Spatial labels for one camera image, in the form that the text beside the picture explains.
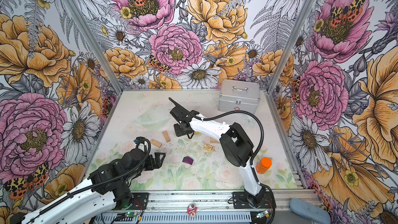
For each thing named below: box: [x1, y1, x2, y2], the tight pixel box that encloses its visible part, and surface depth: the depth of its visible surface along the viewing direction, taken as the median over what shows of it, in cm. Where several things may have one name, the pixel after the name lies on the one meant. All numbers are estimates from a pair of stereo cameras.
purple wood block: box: [181, 156, 194, 165], surface depth 88 cm
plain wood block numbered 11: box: [162, 130, 171, 143], surface depth 99 cm
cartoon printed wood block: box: [203, 144, 216, 152], surface depth 93 cm
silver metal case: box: [218, 78, 261, 115], surface depth 103 cm
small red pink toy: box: [186, 203, 198, 218], surface depth 70 cm
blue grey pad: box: [289, 198, 332, 223], surface depth 71 cm
